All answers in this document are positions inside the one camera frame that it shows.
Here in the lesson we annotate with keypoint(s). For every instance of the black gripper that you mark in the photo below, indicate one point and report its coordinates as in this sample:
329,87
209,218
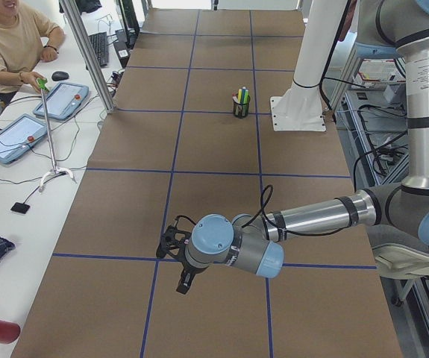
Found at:
187,268

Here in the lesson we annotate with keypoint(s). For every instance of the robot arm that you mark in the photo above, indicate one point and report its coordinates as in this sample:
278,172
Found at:
253,243

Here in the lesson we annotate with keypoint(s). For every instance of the small black square pad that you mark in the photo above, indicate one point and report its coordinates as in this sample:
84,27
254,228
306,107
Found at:
21,208

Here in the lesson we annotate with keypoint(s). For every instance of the black mesh pen cup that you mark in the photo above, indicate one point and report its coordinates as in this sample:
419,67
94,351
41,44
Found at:
240,110

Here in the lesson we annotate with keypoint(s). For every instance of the far blue teach pendant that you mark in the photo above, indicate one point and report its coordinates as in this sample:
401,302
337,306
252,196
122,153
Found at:
64,99

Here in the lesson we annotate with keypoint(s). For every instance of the blue teach pendant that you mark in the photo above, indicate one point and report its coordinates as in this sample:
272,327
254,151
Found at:
19,137
64,99

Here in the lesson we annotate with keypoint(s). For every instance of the near blue teach pendant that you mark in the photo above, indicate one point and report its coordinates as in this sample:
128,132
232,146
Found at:
19,137

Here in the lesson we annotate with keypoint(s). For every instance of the black computer mouse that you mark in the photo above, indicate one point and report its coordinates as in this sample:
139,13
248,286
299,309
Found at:
59,76

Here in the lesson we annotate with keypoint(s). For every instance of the silver reacher grabber tool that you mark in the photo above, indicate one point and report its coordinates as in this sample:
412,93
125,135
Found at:
55,170

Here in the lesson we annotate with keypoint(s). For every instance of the black keyboard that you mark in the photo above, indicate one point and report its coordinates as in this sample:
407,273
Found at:
99,43

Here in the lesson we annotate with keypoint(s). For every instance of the person in beige shirt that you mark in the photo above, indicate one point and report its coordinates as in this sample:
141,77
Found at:
27,37

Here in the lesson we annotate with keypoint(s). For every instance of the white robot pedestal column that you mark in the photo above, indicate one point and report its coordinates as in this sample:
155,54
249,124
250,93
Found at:
300,108

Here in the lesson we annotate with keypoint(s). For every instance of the aluminium frame post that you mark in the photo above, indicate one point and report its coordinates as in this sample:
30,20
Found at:
80,34

